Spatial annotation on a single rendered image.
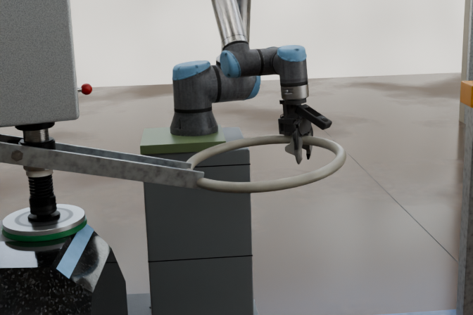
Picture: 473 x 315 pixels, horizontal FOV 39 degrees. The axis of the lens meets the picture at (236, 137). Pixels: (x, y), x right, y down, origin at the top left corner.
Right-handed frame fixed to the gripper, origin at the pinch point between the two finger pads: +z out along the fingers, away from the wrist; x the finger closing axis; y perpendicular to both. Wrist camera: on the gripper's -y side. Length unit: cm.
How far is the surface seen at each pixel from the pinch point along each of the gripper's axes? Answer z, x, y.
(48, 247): 0, 88, 20
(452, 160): 99, -332, 69
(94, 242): 6, 72, 23
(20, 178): 75, -110, 335
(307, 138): -7.2, 1.4, -2.5
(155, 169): -11, 56, 12
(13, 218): -3, 84, 39
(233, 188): -4.9, 46.7, -6.2
